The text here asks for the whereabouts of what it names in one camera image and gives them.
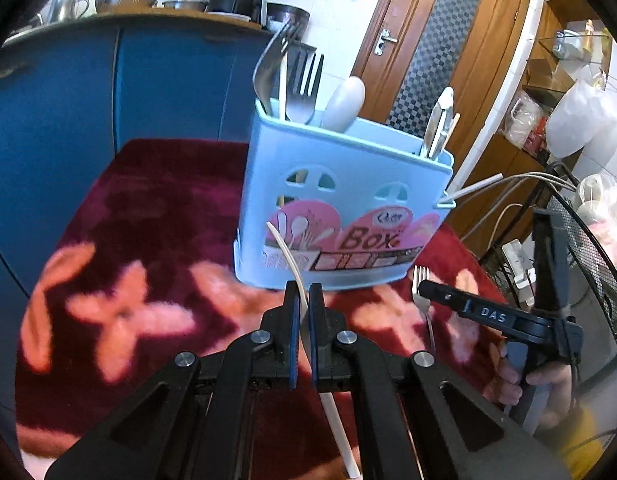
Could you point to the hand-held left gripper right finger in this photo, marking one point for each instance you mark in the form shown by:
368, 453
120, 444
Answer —
316, 332

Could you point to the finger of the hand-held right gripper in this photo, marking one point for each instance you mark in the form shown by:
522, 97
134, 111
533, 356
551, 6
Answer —
468, 305

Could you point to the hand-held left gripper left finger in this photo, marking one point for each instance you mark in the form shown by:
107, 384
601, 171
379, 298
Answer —
292, 332

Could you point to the white chopstick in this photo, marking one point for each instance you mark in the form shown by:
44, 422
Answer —
338, 425
476, 186
283, 85

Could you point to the light blue utensil holder box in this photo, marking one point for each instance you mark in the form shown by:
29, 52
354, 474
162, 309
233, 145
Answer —
363, 180

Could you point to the beige wooden chopstick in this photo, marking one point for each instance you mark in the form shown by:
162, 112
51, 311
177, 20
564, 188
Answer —
453, 127

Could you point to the metal spoon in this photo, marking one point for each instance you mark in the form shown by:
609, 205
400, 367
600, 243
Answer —
437, 120

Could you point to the person's right hand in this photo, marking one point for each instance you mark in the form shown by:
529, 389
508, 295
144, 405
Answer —
556, 390

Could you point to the white power strip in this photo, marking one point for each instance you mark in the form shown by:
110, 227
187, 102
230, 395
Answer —
518, 270

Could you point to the translucent plastic bag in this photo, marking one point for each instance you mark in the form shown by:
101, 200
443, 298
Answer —
606, 210

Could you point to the wooden shelf cabinet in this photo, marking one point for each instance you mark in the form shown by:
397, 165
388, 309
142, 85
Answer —
503, 160

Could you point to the clear plastic bag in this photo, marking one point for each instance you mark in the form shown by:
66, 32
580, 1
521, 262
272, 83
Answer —
526, 122

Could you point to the white plastic bag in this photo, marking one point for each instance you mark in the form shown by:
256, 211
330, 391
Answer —
586, 120

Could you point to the red floral blanket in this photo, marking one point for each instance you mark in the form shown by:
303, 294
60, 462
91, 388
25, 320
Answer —
138, 240

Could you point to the small white appliance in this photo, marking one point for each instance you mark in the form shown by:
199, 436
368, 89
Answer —
571, 45

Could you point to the white ceramic spoon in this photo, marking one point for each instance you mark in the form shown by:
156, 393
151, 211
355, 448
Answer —
344, 105

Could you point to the wooden door with patterned glass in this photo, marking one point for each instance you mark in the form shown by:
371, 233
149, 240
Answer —
438, 45

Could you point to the blue kitchen base cabinet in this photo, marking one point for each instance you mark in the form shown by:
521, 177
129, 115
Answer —
178, 85

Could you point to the white flat tray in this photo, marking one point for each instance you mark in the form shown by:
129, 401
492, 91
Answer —
228, 16

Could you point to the small metal bowl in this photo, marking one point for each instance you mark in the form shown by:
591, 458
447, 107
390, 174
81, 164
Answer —
184, 5

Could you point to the metal kettle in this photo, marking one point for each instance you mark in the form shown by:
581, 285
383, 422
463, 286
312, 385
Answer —
67, 7

